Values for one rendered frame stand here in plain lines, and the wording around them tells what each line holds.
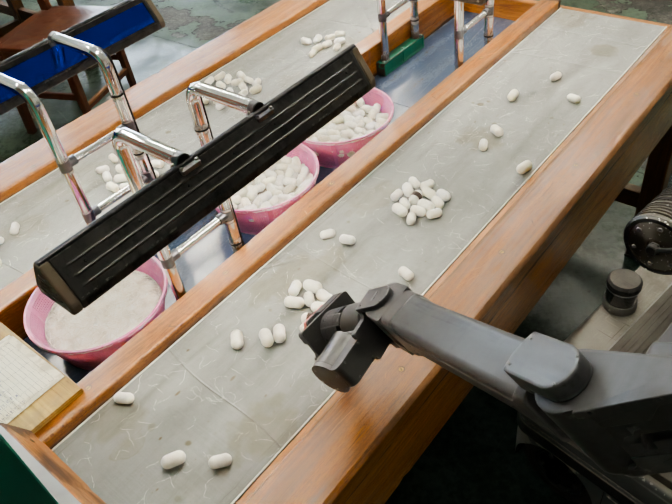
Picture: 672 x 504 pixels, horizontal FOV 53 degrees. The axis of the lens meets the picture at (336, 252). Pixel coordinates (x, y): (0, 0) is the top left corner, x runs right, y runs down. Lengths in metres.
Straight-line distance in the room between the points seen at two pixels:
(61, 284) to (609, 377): 0.63
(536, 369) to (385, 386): 0.56
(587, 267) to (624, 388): 1.87
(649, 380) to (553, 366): 0.07
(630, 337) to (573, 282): 0.78
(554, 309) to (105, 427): 1.46
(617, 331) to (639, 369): 1.05
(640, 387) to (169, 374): 0.85
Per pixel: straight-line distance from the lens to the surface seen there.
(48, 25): 3.50
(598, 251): 2.41
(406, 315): 0.78
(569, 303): 2.22
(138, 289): 1.36
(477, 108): 1.68
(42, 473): 1.00
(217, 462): 1.04
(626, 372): 0.49
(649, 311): 1.59
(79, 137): 1.83
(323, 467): 0.99
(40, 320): 1.39
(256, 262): 1.28
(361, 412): 1.03
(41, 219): 1.63
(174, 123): 1.81
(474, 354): 0.64
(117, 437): 1.14
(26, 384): 1.23
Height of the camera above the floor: 1.62
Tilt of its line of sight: 42 degrees down
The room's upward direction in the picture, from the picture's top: 9 degrees counter-clockwise
